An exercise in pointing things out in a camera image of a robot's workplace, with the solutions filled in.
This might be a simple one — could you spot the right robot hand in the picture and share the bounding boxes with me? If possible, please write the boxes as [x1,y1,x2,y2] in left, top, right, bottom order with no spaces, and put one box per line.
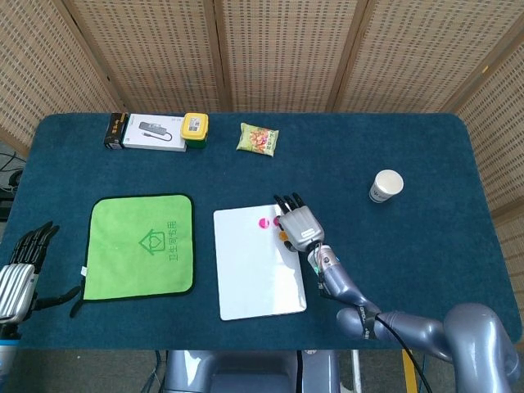
[273,192,326,253]

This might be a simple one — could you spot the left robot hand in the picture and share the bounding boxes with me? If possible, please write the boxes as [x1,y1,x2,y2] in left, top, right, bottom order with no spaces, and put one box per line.
[0,220,83,325]

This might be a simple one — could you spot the white paper cup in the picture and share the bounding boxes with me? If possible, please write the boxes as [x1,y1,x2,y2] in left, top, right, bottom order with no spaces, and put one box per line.
[369,169,404,205]

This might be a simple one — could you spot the white magnetic board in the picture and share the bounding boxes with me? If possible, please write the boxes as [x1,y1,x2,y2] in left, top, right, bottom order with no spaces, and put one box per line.
[213,203,308,322]

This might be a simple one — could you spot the dark blue table cover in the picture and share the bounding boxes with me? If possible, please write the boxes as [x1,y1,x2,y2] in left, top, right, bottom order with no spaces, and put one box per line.
[0,112,523,351]

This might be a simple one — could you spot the green snack packet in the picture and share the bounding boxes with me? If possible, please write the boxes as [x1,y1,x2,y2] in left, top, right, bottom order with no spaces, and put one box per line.
[236,122,280,157]

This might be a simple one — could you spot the green microfiber cloth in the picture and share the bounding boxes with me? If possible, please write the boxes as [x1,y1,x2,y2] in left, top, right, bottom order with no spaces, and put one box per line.
[69,193,194,318]

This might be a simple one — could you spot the green container yellow lid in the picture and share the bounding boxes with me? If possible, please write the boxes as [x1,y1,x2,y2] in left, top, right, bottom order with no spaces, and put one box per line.
[180,112,210,151]

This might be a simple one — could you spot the grey robot torso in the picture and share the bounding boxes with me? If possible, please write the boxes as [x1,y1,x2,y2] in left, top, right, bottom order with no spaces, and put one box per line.
[163,350,341,393]

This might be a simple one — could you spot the white usb hub box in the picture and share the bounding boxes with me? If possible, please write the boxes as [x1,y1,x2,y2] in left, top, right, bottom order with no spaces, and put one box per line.
[121,113,188,153]

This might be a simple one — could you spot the black product box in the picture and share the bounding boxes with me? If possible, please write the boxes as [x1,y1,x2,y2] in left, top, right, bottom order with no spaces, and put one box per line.
[102,112,130,149]

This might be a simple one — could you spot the woven bamboo folding screen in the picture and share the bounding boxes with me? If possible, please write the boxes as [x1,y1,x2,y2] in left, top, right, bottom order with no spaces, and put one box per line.
[0,0,524,267]

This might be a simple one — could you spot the black floor cables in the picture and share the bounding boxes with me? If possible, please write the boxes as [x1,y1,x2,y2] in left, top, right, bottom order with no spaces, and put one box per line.
[0,151,26,216]

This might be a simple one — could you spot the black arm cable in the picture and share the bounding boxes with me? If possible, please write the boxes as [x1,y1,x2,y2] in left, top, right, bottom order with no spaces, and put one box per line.
[359,310,436,393]

